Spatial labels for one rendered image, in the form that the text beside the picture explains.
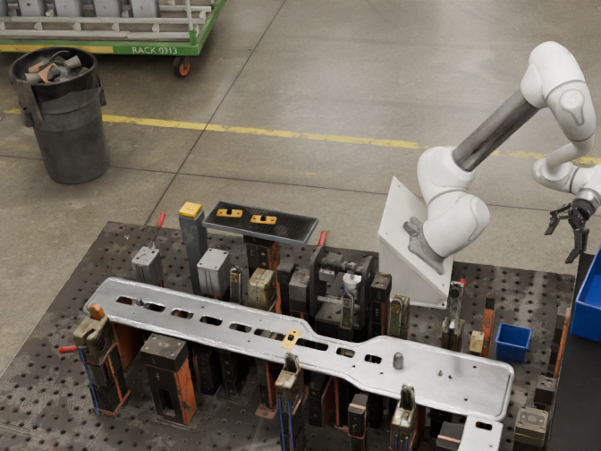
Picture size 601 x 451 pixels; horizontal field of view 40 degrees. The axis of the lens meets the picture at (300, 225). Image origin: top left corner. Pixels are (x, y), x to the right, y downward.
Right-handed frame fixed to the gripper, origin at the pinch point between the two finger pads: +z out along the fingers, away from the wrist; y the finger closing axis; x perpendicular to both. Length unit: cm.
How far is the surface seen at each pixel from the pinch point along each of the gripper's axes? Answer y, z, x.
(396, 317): -32, 65, 7
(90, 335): -86, 122, 57
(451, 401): -15, 82, -14
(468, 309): 4.5, 23.9, 32.3
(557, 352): -3, 52, -29
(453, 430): -11, 89, -18
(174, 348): -68, 111, 42
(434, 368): -19, 74, -5
